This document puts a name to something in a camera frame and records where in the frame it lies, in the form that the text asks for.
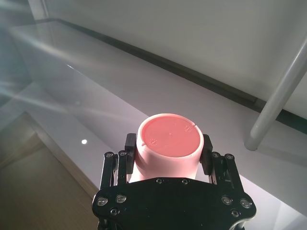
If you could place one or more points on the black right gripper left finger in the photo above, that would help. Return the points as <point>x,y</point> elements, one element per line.
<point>115,170</point>

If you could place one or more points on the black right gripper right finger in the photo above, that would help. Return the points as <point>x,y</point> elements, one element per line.
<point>223,170</point>

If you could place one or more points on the pink plastic cup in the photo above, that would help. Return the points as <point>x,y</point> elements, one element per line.
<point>168,148</point>

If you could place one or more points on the light grey metal pipe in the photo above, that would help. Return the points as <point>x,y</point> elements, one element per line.
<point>278,95</point>

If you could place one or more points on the dark baseboard strip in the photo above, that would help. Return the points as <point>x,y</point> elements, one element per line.
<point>168,62</point>

